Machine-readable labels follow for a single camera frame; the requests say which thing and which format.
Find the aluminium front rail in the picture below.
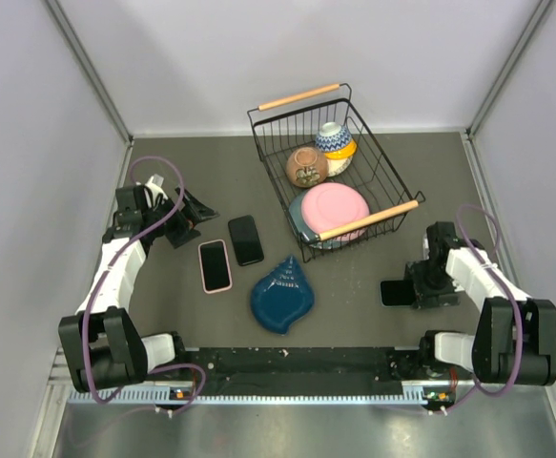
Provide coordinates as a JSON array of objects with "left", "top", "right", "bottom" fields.
[{"left": 48, "top": 343, "right": 556, "bottom": 385}]

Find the yellow bowl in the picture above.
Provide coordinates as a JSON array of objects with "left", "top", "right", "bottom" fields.
[{"left": 324, "top": 139, "right": 358, "bottom": 160}]

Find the black wire basket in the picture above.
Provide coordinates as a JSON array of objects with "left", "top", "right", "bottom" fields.
[{"left": 248, "top": 83, "right": 425, "bottom": 261}]

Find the slotted cable duct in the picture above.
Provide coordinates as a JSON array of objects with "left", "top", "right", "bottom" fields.
[{"left": 68, "top": 384, "right": 450, "bottom": 406}]

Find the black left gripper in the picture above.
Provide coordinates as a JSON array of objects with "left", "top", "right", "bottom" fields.
[{"left": 143, "top": 184, "right": 218, "bottom": 247}]

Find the grey-teal plate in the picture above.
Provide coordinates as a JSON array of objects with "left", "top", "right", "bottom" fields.
[{"left": 289, "top": 192, "right": 341, "bottom": 250}]

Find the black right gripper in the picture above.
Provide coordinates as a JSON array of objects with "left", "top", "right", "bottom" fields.
[{"left": 403, "top": 259, "right": 460, "bottom": 308}]

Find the black ring phone case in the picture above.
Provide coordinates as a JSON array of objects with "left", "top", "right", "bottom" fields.
[{"left": 227, "top": 215, "right": 266, "bottom": 267}]

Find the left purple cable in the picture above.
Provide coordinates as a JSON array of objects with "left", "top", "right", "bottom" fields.
[{"left": 80, "top": 155, "right": 208, "bottom": 416}]

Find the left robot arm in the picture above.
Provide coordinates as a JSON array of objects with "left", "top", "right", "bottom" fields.
[{"left": 58, "top": 182, "right": 218, "bottom": 393}]

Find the blue-edged phone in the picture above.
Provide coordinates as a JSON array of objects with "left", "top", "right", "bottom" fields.
[{"left": 380, "top": 280, "right": 416, "bottom": 307}]

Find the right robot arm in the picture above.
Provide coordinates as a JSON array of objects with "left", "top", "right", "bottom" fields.
[{"left": 404, "top": 221, "right": 556, "bottom": 385}]

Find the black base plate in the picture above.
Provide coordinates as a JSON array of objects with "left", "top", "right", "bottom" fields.
[{"left": 133, "top": 345, "right": 477, "bottom": 383}]

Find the far wooden basket handle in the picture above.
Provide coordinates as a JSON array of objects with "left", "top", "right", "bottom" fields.
[{"left": 257, "top": 83, "right": 340, "bottom": 112}]

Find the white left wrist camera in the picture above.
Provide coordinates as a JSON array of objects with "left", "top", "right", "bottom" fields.
[{"left": 144, "top": 174, "right": 168, "bottom": 208}]

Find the blue shell-shaped dish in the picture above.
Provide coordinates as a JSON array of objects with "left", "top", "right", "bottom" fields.
[{"left": 250, "top": 255, "right": 315, "bottom": 335}]

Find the pink phone case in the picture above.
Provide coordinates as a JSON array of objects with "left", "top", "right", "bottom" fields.
[{"left": 197, "top": 239, "right": 235, "bottom": 294}]

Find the blue white patterned bowl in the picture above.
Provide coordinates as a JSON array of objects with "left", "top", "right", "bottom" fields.
[{"left": 315, "top": 121, "right": 352, "bottom": 153}]

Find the brown ceramic bowl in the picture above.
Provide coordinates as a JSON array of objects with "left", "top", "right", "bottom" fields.
[{"left": 286, "top": 147, "right": 329, "bottom": 188}]

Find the clear phone case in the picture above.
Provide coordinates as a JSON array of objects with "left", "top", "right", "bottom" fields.
[{"left": 422, "top": 234, "right": 430, "bottom": 260}]

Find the pink plate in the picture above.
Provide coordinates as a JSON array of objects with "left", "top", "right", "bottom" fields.
[{"left": 301, "top": 182, "right": 370, "bottom": 234}]

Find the black phone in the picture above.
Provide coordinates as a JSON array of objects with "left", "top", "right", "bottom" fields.
[{"left": 200, "top": 241, "right": 232, "bottom": 291}]

